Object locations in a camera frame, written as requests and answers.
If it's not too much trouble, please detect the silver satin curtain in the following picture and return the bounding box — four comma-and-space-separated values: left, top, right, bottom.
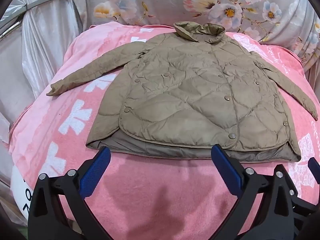
0, 0, 87, 143

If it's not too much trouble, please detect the grey floral quilt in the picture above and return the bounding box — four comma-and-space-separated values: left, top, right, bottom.
71, 0, 320, 73

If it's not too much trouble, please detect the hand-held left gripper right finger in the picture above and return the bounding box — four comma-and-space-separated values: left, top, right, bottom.
211, 144, 295, 240

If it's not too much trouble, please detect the white bag with black print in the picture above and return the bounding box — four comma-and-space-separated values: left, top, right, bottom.
10, 166, 42, 222

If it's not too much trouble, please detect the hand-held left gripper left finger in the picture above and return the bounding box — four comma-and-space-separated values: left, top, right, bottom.
27, 146, 112, 240

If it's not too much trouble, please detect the tan quilted jacket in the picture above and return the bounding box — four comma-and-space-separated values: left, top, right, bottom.
46, 21, 319, 163

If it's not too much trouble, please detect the pink patterned blanket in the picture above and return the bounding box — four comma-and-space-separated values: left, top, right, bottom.
9, 21, 320, 240

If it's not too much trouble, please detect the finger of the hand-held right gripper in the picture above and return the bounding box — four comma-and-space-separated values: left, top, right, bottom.
307, 157, 320, 179
287, 189, 320, 217

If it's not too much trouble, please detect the grey pole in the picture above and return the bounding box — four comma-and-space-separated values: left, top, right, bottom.
0, 0, 73, 25

